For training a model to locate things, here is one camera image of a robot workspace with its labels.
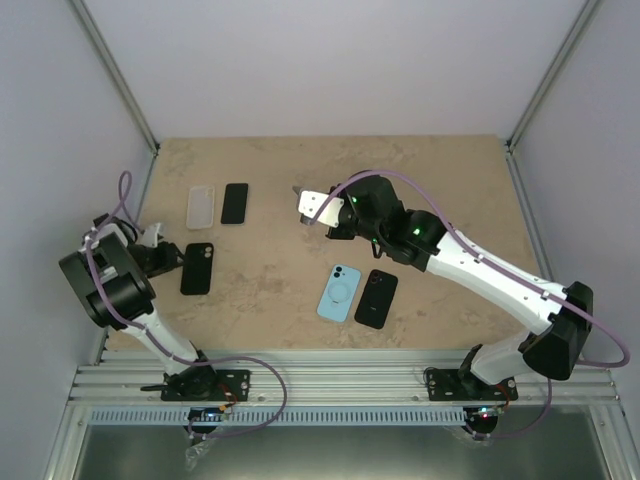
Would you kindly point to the right circuit board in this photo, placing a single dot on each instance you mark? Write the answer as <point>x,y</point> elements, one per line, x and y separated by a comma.
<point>491,411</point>

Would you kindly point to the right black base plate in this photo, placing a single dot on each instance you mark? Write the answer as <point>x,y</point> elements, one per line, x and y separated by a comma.
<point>446,385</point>

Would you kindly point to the left circuit board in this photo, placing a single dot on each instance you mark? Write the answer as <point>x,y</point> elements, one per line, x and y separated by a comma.
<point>210,414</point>

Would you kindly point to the black cased phone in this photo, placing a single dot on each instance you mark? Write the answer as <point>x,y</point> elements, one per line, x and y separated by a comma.
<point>197,269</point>
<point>376,299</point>

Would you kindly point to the aluminium corner post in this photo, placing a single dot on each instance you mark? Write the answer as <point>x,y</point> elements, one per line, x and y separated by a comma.
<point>104,55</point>
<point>559,62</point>

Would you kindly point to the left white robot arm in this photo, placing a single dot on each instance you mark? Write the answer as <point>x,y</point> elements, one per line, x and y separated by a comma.
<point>110,275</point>

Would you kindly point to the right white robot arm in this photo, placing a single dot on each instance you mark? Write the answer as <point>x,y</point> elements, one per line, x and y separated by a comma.
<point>552,315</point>

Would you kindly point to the light blue cased phone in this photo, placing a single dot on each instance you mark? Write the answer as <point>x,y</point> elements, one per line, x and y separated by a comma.
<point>339,292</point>

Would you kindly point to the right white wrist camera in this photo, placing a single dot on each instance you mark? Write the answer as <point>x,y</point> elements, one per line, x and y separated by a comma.
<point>309,205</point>

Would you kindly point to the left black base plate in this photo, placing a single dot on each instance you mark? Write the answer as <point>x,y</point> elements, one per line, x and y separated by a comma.
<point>199,384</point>

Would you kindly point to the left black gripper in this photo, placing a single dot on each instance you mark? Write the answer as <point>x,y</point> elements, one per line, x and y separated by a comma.
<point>167,259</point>

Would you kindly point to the blue slotted cable duct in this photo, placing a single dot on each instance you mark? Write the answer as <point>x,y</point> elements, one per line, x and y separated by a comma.
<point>291,416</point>

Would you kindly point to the silver smartphone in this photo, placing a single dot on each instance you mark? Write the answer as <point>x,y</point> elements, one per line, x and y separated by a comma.
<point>234,204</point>

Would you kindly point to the beige phone case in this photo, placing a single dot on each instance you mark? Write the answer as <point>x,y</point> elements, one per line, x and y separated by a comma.
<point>200,207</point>

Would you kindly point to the aluminium rail frame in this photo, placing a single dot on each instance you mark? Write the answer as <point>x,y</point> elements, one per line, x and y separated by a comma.
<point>573,430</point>

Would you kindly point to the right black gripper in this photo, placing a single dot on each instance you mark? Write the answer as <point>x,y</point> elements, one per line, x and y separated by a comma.
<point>334,235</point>

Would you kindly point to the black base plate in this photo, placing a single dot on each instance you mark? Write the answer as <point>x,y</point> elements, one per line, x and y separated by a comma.
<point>446,385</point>
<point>199,384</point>

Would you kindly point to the left aluminium corner post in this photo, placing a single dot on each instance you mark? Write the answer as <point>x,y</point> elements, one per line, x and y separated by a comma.
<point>104,55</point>

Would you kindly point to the circuit board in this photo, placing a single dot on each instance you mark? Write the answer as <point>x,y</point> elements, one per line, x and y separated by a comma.
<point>210,414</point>
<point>491,411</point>

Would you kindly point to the right aluminium corner post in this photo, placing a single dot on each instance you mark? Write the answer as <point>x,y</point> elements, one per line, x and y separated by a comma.
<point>559,62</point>

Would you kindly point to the clear plastic bag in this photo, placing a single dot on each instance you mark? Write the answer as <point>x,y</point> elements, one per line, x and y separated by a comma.
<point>197,449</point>

